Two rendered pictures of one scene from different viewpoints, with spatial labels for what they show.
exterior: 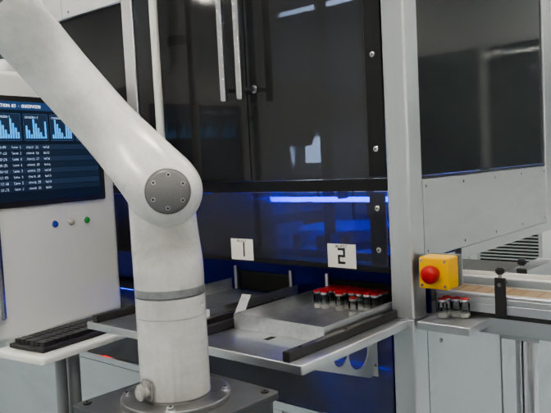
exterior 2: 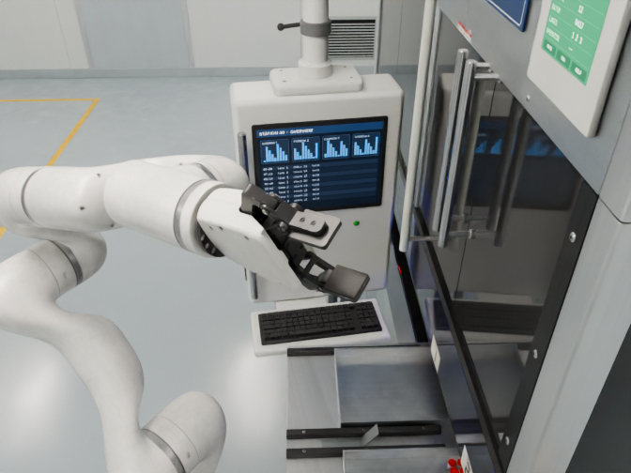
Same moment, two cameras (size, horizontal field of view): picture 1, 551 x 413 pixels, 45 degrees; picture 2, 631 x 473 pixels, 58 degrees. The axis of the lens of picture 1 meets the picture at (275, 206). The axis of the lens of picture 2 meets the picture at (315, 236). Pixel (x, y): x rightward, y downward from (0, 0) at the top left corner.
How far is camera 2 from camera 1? 1.35 m
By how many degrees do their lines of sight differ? 54
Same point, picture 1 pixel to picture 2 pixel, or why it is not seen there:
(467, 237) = not seen: outside the picture
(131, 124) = (114, 420)
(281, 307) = (410, 454)
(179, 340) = not seen: outside the picture
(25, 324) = (284, 294)
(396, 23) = (561, 361)
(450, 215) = not seen: outside the picture
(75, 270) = (338, 260)
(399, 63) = (546, 405)
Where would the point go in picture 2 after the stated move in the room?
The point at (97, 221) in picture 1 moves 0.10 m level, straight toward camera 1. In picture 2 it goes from (369, 223) to (354, 238)
